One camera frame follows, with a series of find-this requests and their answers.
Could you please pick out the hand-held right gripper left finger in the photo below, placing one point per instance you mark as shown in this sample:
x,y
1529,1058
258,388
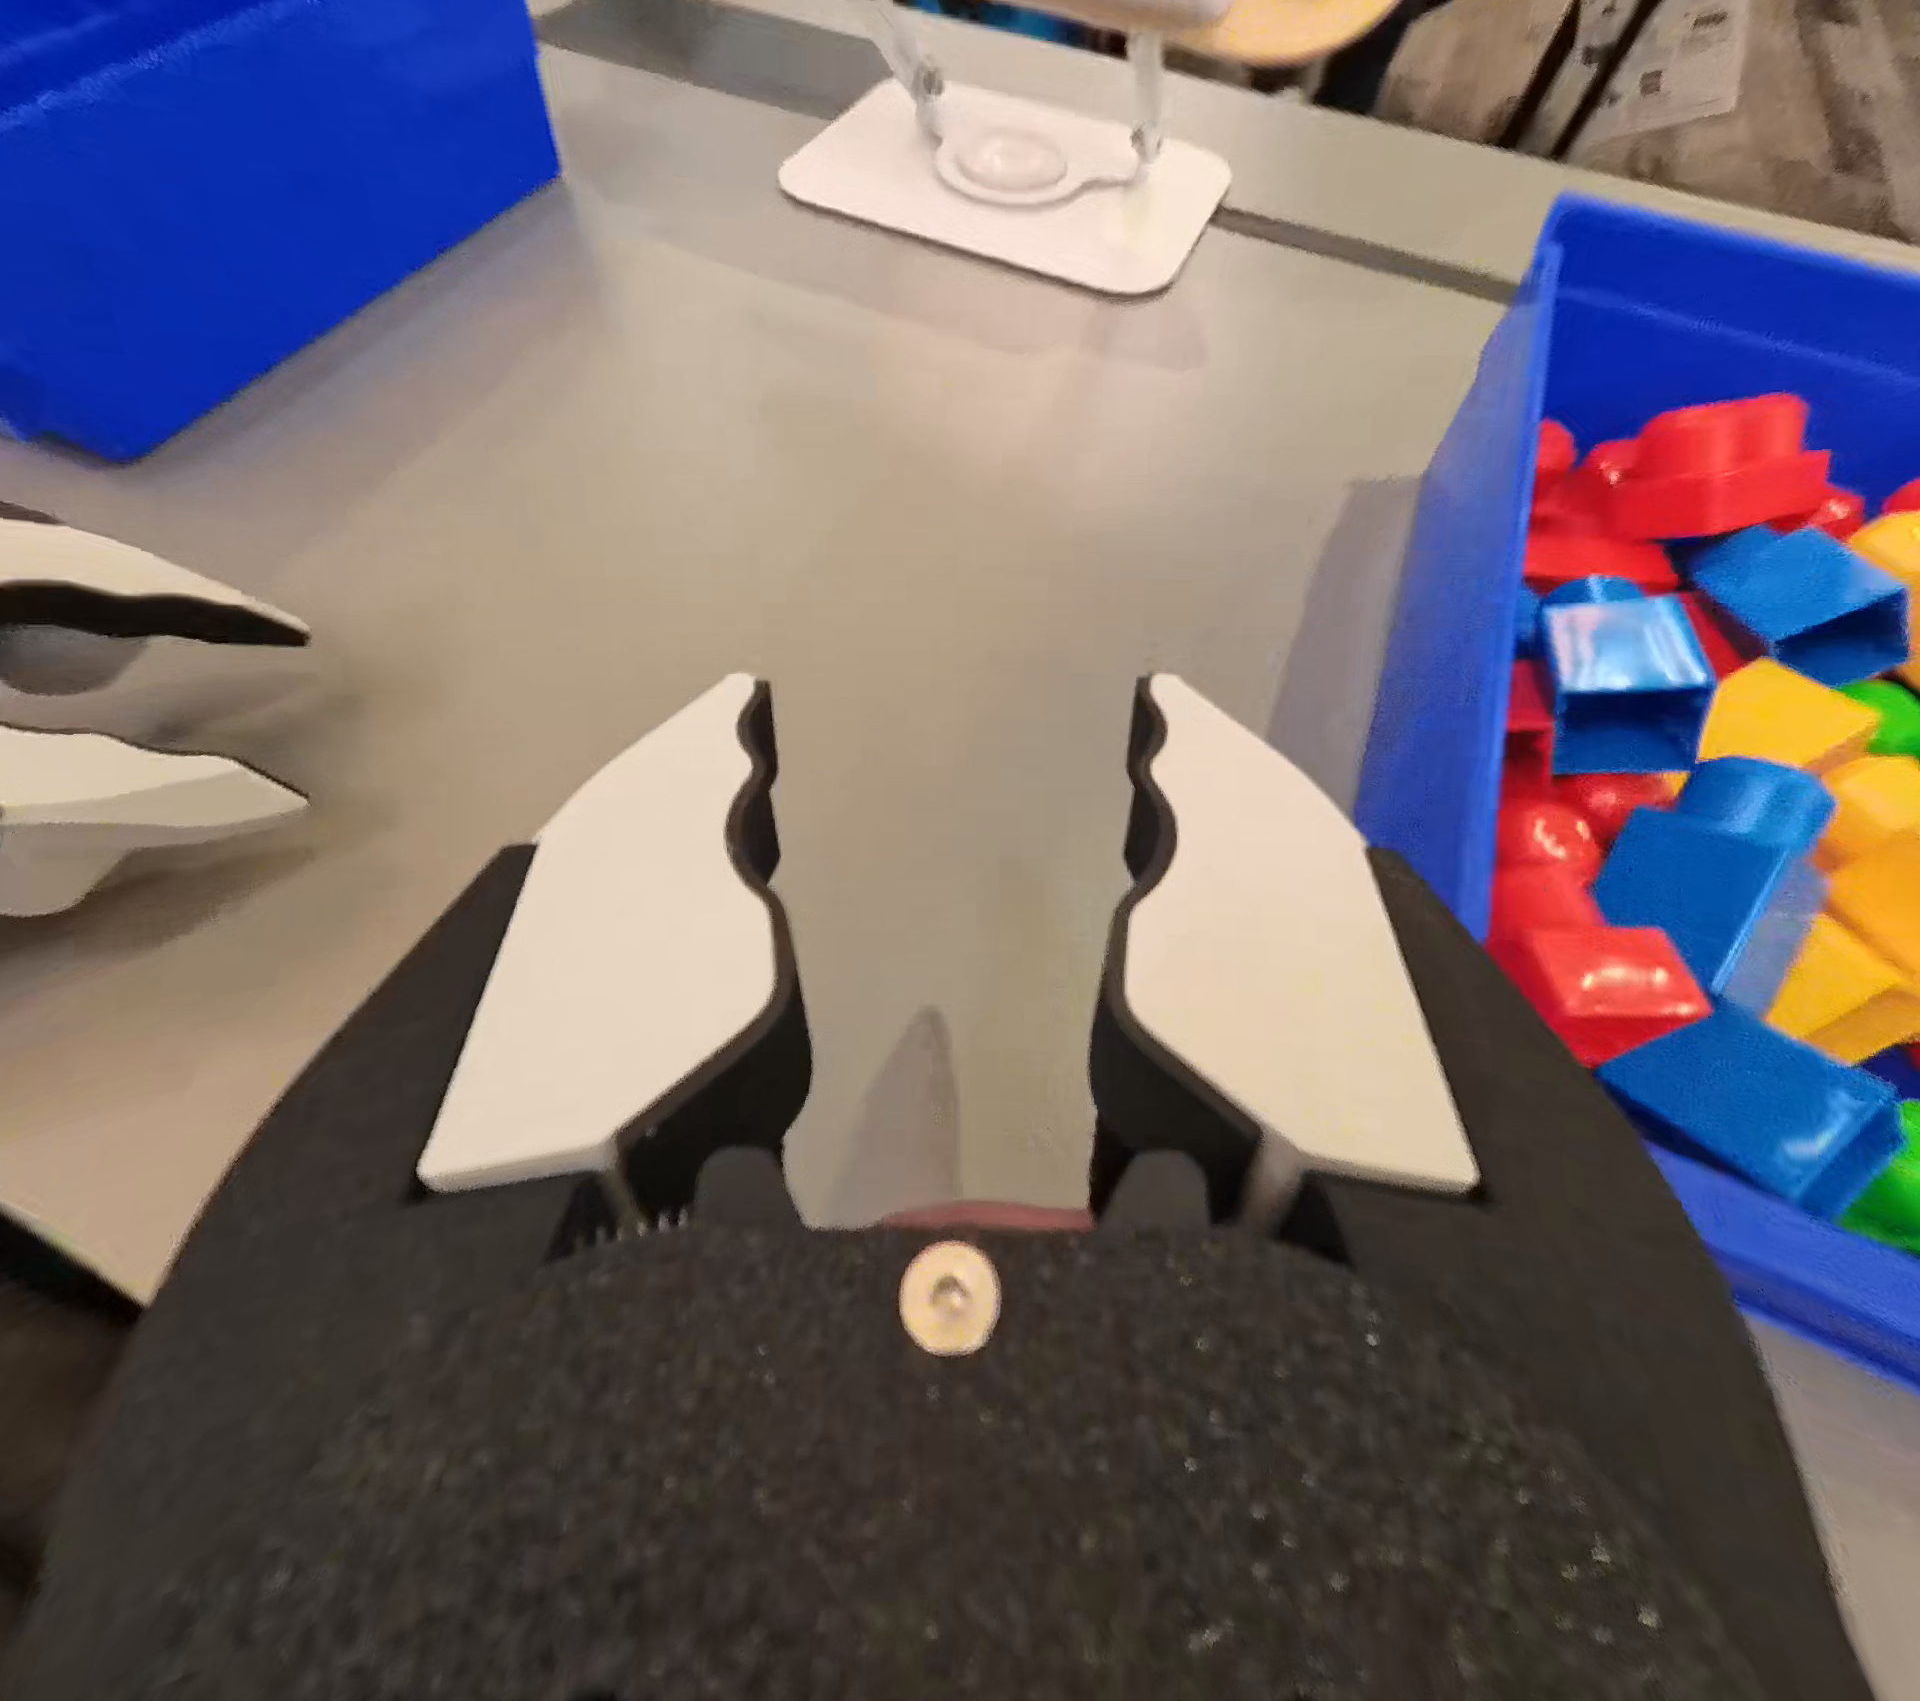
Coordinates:
x,y
615,980

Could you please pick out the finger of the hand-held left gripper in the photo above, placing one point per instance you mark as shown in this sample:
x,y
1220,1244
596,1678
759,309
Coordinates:
x,y
91,560
120,786

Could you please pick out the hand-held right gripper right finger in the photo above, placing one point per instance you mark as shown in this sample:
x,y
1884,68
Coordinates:
x,y
1291,980

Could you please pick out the blue plastic bin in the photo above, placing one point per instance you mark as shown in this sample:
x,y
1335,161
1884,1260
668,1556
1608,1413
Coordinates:
x,y
224,156
1441,621

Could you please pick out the pile of mixed toy blocks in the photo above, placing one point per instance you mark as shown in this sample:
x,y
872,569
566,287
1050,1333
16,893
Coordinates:
x,y
1695,861

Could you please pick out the grey desk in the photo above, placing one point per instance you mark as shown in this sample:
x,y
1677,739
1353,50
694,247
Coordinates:
x,y
824,457

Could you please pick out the person's right hand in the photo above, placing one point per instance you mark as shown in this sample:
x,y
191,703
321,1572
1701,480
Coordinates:
x,y
991,1216

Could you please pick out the person's dark trousers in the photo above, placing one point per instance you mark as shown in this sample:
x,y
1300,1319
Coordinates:
x,y
44,1400

